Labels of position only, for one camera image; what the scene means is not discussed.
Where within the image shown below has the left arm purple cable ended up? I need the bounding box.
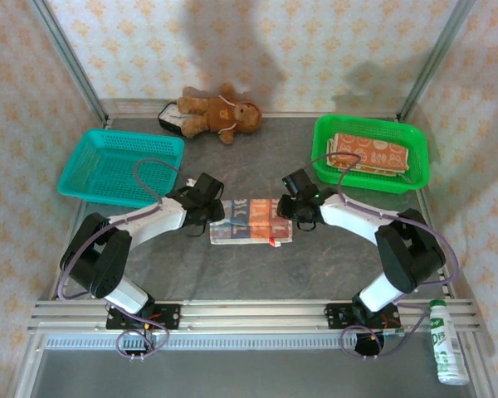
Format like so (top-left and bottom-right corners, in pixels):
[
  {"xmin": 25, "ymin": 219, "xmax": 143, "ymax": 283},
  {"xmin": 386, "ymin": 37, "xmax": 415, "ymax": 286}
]
[{"xmin": 57, "ymin": 158, "xmax": 194, "ymax": 362}]

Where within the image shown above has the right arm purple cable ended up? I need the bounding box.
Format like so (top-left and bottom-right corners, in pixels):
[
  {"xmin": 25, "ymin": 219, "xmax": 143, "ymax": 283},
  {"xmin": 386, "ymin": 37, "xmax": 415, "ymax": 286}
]
[{"xmin": 309, "ymin": 152, "xmax": 460, "ymax": 361}]

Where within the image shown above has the teal plastic basket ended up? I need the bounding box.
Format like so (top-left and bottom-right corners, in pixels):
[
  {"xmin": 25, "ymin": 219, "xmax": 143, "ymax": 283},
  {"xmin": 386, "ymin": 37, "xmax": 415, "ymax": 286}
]
[{"xmin": 56, "ymin": 128, "xmax": 187, "ymax": 209}]

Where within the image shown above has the brown teddy bear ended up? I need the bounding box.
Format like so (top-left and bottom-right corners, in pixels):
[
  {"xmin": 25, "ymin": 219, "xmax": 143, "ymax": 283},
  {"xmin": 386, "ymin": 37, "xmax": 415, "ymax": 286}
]
[{"xmin": 177, "ymin": 81, "xmax": 263, "ymax": 145}]

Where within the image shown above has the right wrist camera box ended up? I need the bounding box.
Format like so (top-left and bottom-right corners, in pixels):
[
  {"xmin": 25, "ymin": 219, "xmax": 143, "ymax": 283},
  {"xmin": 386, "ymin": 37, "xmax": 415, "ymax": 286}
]
[{"xmin": 281, "ymin": 168, "xmax": 316, "ymax": 200}]

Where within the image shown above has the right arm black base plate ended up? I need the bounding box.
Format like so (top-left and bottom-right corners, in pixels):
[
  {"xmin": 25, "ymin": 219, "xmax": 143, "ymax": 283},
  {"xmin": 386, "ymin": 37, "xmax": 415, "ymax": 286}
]
[{"xmin": 324, "ymin": 303, "xmax": 402, "ymax": 332}]

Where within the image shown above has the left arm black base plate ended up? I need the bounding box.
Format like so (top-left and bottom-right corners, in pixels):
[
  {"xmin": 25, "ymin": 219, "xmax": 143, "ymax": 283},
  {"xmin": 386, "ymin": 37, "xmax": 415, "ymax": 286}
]
[{"xmin": 106, "ymin": 303, "xmax": 182, "ymax": 332}]

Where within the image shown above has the white green drink bottle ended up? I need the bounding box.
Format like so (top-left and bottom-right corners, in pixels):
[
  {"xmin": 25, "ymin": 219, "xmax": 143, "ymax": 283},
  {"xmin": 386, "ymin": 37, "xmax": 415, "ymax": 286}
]
[{"xmin": 428, "ymin": 298, "xmax": 471, "ymax": 386}]

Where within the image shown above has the pale orange rabbit towel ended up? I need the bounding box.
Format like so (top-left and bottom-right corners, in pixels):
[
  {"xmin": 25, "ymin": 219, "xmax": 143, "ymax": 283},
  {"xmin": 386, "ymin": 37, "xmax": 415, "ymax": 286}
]
[{"xmin": 326, "ymin": 131, "xmax": 412, "ymax": 175}]

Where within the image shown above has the bright orange flower towel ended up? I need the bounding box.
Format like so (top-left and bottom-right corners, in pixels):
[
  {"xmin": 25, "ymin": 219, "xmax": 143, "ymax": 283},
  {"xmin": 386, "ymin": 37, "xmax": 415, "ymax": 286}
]
[{"xmin": 325, "ymin": 157, "xmax": 416, "ymax": 183}]

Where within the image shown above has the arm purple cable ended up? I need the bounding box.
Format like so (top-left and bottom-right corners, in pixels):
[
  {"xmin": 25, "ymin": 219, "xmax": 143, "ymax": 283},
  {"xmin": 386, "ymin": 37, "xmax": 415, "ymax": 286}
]
[
  {"xmin": 309, "ymin": 152, "xmax": 460, "ymax": 361},
  {"xmin": 57, "ymin": 158, "xmax": 194, "ymax": 362}
]

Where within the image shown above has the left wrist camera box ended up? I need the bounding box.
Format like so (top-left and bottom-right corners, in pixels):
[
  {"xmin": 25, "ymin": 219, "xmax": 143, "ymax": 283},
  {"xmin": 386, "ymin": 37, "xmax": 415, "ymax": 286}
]
[{"xmin": 188, "ymin": 172, "xmax": 225, "ymax": 204}]

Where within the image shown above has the lettered multicolour towel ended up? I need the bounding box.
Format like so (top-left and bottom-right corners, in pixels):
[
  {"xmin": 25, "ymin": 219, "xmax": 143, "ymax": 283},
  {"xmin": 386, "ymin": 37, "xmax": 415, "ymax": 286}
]
[{"xmin": 209, "ymin": 197, "xmax": 294, "ymax": 249}]

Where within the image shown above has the green plastic basket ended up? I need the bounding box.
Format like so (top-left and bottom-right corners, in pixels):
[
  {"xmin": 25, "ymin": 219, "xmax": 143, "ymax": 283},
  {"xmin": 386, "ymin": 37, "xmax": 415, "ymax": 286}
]
[{"xmin": 310, "ymin": 114, "xmax": 431, "ymax": 196}]

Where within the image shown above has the black alarm clock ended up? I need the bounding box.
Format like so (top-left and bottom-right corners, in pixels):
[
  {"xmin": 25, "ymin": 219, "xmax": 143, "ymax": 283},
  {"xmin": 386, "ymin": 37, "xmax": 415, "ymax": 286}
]
[{"xmin": 157, "ymin": 102, "xmax": 192, "ymax": 137}]

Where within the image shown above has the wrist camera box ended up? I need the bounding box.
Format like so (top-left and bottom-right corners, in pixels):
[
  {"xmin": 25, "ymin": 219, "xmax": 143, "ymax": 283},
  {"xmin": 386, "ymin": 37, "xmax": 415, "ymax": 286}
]
[
  {"xmin": 281, "ymin": 168, "xmax": 316, "ymax": 200},
  {"xmin": 188, "ymin": 172, "xmax": 225, "ymax": 204}
]

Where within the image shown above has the aluminium frame post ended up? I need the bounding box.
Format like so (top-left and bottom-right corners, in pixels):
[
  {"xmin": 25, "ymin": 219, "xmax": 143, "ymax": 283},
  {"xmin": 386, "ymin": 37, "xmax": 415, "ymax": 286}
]
[
  {"xmin": 397, "ymin": 0, "xmax": 479, "ymax": 124},
  {"xmin": 29, "ymin": 0, "xmax": 109, "ymax": 125}
]

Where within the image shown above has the aluminium frame leg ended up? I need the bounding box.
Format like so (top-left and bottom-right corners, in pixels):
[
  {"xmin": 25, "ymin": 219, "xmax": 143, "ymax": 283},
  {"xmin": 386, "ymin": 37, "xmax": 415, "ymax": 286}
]
[
  {"xmin": 460, "ymin": 331, "xmax": 498, "ymax": 398},
  {"xmin": 14, "ymin": 331, "xmax": 46, "ymax": 398}
]

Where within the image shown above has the wide aluminium mounting rail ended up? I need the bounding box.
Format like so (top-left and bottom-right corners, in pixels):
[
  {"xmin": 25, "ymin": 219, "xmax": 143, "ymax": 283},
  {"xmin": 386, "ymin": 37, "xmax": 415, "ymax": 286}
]
[{"xmin": 27, "ymin": 298, "xmax": 482, "ymax": 332}]

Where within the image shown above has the grey slotted cable duct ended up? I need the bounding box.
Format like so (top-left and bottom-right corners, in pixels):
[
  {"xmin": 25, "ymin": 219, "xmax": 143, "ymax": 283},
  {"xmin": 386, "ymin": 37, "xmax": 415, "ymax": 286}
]
[{"xmin": 45, "ymin": 334, "xmax": 437, "ymax": 352}]

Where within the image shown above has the aluminium table edge rail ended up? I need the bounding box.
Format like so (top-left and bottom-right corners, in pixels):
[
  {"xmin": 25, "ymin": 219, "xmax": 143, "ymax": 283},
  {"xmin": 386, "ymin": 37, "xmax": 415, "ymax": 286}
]
[
  {"xmin": 49, "ymin": 118, "xmax": 111, "ymax": 302},
  {"xmin": 398, "ymin": 118, "xmax": 456, "ymax": 302}
]

